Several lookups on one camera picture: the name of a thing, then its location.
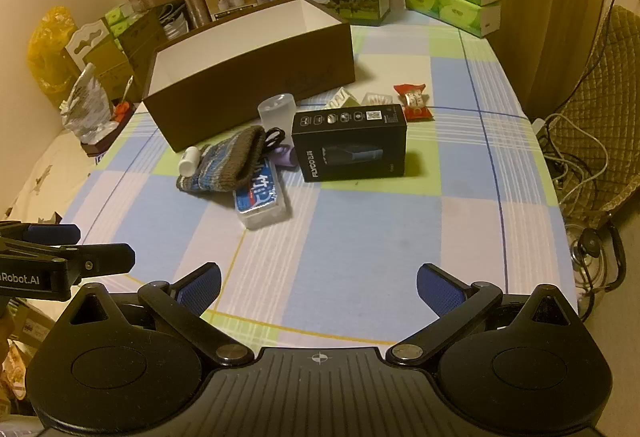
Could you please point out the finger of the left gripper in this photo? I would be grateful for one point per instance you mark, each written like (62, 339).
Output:
(40, 233)
(92, 259)

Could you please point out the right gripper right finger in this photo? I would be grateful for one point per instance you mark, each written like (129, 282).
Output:
(460, 308)

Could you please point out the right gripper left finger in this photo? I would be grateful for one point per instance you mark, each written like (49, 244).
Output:
(180, 306)

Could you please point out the blue dental floss box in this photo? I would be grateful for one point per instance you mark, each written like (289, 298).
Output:
(261, 202)

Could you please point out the small white pill bottle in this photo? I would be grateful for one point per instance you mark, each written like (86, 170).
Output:
(189, 162)

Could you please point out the purple cream tube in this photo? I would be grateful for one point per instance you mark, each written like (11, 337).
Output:
(284, 156)

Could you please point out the black shaver box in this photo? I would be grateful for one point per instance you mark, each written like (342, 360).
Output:
(350, 143)

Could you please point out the translucent plastic cup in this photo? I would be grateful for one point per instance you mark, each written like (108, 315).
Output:
(278, 111)

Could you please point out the red candy wrapper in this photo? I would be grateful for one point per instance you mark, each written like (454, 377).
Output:
(413, 101)

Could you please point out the cotton swabs packet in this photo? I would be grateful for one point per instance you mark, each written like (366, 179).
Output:
(375, 99)

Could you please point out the white hair claw clip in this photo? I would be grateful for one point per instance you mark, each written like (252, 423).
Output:
(342, 99)

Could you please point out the person left hand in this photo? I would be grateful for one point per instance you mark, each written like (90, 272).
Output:
(6, 330)

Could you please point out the crumpled silver bag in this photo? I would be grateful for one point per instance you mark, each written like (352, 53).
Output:
(87, 112)

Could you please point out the black headset on floor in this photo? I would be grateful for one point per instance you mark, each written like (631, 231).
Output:
(593, 276)

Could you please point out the checked tablecloth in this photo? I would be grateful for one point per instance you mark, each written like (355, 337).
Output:
(476, 199)

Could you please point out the yellow plastic bag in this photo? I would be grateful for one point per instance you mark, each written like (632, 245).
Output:
(47, 58)

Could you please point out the white cutout cardboard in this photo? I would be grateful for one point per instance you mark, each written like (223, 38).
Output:
(84, 39)

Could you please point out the brown cardboard storage box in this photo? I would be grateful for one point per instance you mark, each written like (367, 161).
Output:
(214, 78)

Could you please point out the quilted chair cushion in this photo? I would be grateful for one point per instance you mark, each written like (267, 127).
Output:
(599, 125)

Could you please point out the brown cardboard carton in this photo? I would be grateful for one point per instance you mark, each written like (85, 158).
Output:
(123, 60)

